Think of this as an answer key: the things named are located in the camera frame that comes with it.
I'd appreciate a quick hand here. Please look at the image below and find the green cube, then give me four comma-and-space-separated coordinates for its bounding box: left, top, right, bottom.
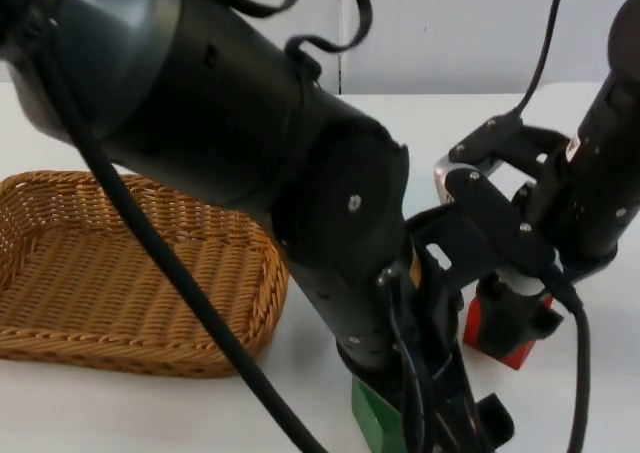
350, 375, 407, 453

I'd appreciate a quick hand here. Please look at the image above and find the red cube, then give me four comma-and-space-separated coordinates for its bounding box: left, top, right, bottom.
462, 292, 557, 372

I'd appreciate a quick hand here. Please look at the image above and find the pale brown wicker basket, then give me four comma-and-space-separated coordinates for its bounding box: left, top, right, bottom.
0, 170, 291, 380

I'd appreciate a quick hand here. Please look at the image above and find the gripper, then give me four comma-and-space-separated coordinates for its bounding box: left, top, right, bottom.
394, 206, 502, 453
474, 272, 564, 442

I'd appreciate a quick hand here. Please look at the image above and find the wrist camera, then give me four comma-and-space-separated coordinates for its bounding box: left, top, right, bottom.
433, 156, 557, 295

